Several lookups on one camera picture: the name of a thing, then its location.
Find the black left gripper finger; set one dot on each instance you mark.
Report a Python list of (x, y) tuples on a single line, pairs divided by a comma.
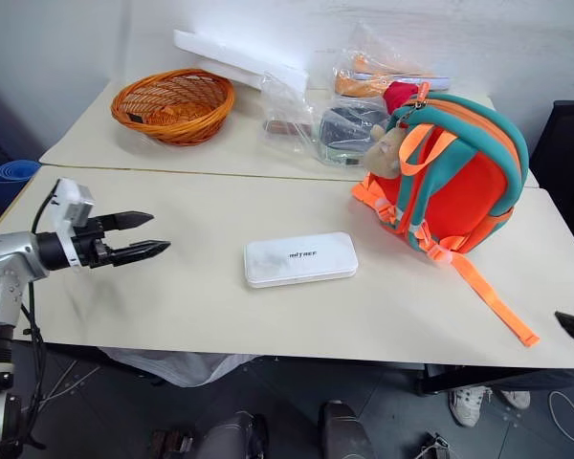
[(129, 220), (139, 251)]

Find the red cloth item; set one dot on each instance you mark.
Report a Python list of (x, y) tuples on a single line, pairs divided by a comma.
[(399, 93)]

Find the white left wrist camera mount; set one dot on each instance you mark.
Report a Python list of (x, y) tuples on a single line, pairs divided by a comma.
[(71, 203)]

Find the white rectangular case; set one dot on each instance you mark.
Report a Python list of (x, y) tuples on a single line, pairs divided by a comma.
[(300, 258)]

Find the orange wicker basket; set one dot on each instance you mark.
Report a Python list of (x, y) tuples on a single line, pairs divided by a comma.
[(172, 105)]

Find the white plastic bag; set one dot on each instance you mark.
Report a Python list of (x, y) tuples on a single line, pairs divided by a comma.
[(172, 368)]

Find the white foam board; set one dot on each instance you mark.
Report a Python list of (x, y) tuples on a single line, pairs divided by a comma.
[(241, 59)]

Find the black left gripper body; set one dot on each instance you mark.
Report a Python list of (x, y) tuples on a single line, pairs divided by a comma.
[(92, 241)]

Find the blue bin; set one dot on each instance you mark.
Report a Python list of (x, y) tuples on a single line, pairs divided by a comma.
[(5, 177)]

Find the clear bag with brown item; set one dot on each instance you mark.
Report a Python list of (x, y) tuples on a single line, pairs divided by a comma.
[(287, 117)]

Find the clear bag with orange item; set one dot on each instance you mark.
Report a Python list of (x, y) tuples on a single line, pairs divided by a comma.
[(373, 72)]

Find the white sneaker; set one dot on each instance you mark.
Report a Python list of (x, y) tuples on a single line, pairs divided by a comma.
[(470, 404), (516, 398)]

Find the orange and teal backpack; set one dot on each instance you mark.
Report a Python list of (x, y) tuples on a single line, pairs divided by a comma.
[(459, 177)]

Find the clear bag with dark item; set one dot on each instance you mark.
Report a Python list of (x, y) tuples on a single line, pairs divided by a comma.
[(349, 131)]

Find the dark rounded robot foot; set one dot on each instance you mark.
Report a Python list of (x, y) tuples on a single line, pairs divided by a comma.
[(234, 437), (346, 430)]

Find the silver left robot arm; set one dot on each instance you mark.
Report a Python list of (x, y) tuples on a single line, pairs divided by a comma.
[(2, 268)]

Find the beige plush toy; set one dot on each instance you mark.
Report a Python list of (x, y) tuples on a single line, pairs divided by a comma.
[(385, 148)]

